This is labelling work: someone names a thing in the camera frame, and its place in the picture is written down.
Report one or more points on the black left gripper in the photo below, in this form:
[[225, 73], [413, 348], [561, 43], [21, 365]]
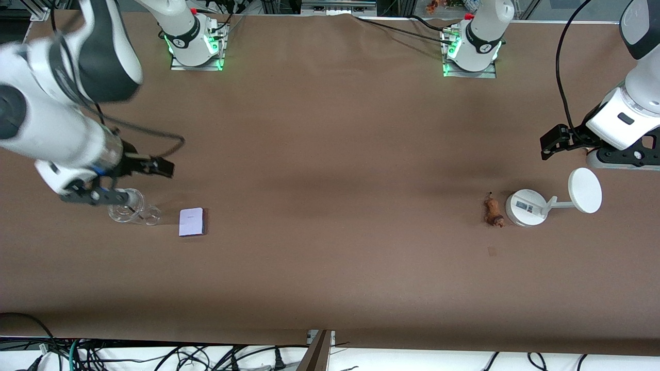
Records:
[[578, 135]]

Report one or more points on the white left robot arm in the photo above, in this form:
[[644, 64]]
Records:
[[482, 36]]

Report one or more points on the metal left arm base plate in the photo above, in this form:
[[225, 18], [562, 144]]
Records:
[[487, 73]]

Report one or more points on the clear plastic cup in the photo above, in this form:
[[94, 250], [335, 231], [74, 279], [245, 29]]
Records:
[[139, 214]]

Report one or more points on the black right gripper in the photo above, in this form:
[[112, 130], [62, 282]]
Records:
[[132, 163]]

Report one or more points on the small orange toy figure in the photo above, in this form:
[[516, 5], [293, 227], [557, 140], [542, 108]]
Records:
[[431, 6]]

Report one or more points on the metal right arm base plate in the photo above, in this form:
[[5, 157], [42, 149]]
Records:
[[178, 64]]

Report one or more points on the brown lion statue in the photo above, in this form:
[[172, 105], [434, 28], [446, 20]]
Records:
[[492, 210]]

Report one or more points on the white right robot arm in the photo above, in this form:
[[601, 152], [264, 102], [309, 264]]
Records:
[[51, 129]]

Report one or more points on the white round stand mirror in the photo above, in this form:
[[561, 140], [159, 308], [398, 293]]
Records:
[[526, 207]]

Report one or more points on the silver aluminium frame bar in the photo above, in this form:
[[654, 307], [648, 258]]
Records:
[[337, 6]]

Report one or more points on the metal table frame post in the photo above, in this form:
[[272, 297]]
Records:
[[315, 353]]

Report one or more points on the brown table cover sheet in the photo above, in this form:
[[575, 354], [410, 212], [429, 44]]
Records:
[[330, 268]]

